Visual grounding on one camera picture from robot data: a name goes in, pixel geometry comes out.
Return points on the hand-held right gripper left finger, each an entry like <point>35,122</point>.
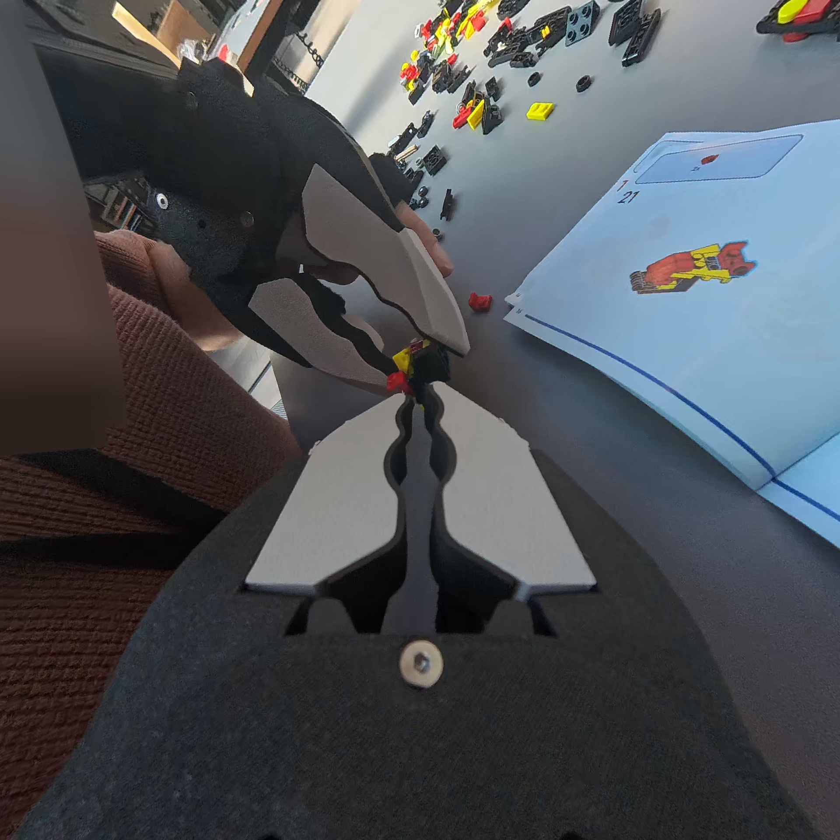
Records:
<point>328,512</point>

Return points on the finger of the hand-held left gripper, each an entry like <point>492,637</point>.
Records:
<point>308,328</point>
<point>354,229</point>

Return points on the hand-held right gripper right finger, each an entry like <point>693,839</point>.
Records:
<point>512,518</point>

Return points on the small red yellow brick model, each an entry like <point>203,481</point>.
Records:
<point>433,367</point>

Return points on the small red toy brick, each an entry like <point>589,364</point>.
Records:
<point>480,302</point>

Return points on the person's left forearm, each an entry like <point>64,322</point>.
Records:
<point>197,420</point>

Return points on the grey desk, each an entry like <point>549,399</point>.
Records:
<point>590,499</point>

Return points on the person's left hand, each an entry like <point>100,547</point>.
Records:
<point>190,308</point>

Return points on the yellow square plate brick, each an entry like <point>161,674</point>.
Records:
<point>540,111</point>

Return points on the pile of loose toy bricks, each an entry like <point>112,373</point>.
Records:
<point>508,46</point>

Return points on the blue instruction booklet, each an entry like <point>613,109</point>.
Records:
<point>689,341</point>

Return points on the person's brown sweater torso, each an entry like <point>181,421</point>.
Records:
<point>52,656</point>

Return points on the long black red brick model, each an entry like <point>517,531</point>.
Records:
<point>800,19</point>

